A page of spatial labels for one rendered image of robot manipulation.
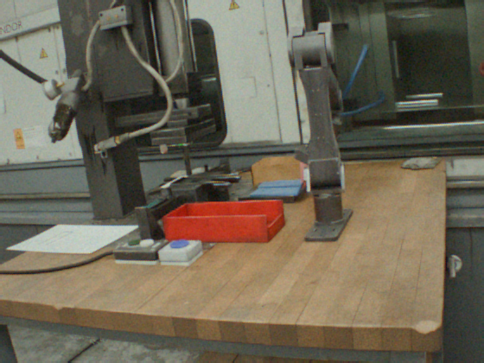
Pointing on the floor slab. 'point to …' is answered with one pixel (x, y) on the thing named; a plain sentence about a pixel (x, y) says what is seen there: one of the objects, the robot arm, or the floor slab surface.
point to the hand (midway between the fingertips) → (302, 185)
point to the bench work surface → (267, 285)
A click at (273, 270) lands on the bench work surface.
